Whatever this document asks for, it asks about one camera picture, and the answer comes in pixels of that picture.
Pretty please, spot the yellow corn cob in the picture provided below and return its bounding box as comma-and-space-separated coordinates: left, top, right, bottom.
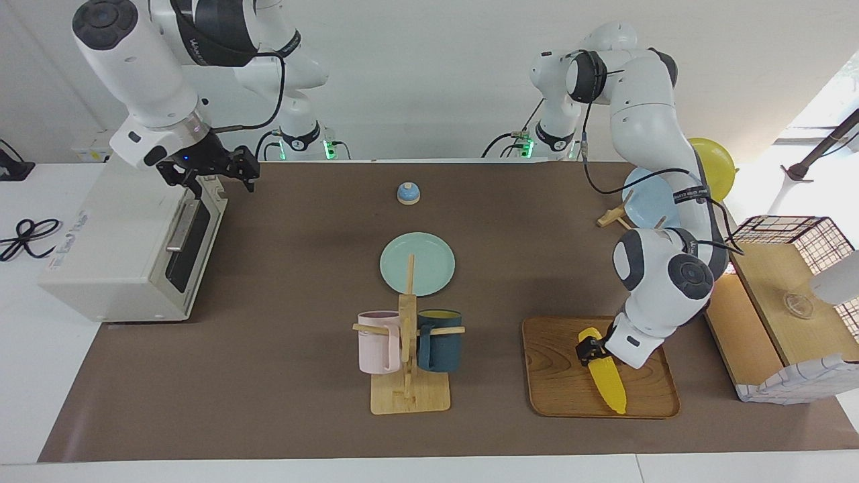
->
578, 327, 627, 415

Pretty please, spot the glass oven door with handle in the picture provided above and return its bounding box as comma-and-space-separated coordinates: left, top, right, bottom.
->
164, 176, 230, 317

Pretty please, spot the mint green plate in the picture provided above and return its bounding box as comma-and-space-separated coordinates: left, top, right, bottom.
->
380, 232, 456, 297

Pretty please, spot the cream toaster oven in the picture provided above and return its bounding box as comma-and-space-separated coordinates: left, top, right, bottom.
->
37, 161, 230, 324

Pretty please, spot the wooden serving tray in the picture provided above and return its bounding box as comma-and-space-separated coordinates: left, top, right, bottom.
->
521, 315, 680, 420

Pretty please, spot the wooden plate rack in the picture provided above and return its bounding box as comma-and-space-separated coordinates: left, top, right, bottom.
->
597, 205, 669, 233

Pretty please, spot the dark blue mug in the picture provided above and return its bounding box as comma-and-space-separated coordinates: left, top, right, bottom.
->
416, 309, 464, 374

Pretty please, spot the light blue plate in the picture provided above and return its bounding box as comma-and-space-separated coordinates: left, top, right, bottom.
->
621, 168, 683, 232

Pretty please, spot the wooden mug rack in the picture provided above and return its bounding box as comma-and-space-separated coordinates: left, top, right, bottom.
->
352, 254, 466, 415

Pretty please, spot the small clear glass dish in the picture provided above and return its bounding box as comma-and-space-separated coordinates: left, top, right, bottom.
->
782, 292, 815, 319

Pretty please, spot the brown table mat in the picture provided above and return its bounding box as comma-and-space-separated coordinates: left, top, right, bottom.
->
37, 160, 859, 464

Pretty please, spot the pink mug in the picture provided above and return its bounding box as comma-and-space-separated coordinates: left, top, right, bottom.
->
357, 310, 403, 375

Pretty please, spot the yellow plate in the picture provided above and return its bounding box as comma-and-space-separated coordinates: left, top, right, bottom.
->
687, 138, 737, 203

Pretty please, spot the white rounded device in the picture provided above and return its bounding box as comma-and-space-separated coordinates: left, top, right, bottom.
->
809, 252, 859, 306

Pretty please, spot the dark tripod stand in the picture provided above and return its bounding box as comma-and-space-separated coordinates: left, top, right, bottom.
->
782, 107, 859, 182

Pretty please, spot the black base power cable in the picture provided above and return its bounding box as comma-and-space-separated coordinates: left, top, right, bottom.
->
254, 130, 283, 162
481, 101, 546, 160

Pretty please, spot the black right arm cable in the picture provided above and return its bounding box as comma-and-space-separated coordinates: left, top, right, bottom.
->
201, 51, 287, 132

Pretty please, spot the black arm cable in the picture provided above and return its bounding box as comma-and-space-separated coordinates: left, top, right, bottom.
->
580, 50, 746, 256
201, 51, 287, 132

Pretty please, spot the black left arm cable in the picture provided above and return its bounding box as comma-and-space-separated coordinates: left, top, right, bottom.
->
580, 50, 746, 256

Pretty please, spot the coiled black cable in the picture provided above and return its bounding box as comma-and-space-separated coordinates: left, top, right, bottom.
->
0, 218, 62, 262

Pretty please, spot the wire and wood shelf basket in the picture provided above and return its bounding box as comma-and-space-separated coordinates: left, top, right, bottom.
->
703, 215, 859, 405

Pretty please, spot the black clamp mount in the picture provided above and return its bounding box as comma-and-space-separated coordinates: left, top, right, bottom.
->
0, 139, 36, 182

